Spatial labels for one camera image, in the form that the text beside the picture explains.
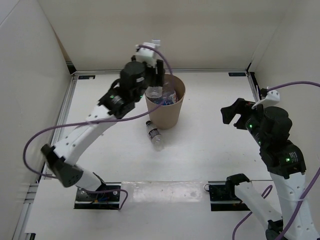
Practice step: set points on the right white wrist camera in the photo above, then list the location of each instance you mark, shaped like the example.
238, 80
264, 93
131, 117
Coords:
269, 98

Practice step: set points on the aluminium frame rail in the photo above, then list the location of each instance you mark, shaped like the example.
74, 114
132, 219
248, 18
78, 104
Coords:
174, 70

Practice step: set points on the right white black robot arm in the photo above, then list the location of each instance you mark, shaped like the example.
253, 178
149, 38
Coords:
286, 166

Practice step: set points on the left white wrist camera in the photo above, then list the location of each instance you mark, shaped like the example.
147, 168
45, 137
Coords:
148, 56

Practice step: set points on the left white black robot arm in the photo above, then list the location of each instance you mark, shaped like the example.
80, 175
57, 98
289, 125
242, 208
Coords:
119, 100

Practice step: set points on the clear white-cap plastic bottle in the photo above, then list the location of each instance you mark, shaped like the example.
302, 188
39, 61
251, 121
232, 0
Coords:
154, 92

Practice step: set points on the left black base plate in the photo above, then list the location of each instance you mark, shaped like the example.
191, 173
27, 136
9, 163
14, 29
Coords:
101, 201

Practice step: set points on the black-label plastic bottle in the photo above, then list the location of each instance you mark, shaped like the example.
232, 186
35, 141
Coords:
155, 136

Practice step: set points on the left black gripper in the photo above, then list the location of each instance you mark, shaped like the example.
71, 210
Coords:
158, 79

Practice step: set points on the brown paper bin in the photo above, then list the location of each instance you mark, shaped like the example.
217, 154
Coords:
166, 116

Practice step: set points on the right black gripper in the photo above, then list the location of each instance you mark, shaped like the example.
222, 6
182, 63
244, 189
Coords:
228, 112

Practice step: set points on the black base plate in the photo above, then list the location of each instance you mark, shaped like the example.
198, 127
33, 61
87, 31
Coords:
220, 199
101, 201

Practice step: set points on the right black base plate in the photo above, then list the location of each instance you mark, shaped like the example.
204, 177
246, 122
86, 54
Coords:
220, 199

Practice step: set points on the white-blue label plastic bottle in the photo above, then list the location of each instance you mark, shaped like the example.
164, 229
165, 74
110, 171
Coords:
169, 96

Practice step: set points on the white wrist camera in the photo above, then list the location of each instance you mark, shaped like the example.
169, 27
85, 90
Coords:
148, 56
269, 98

